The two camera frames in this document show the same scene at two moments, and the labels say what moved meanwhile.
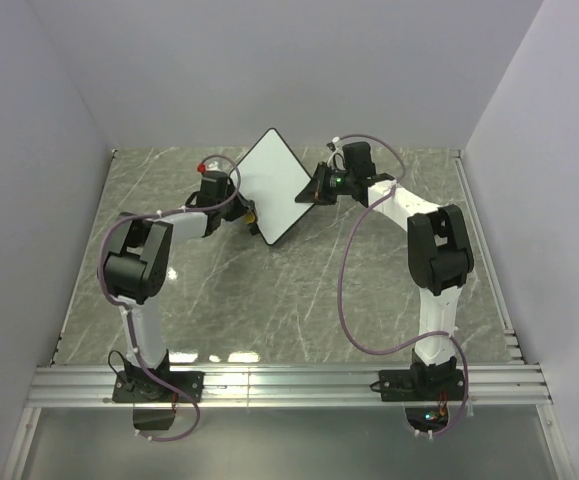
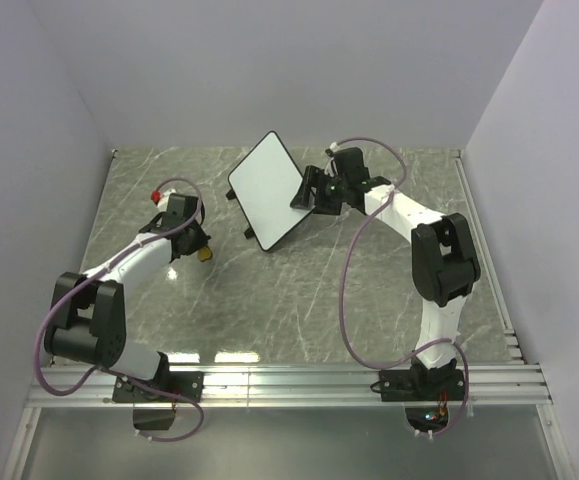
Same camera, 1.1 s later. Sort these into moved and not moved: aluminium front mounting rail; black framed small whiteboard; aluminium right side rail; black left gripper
Moved: black left gripper
Not moved: aluminium right side rail; aluminium front mounting rail; black framed small whiteboard
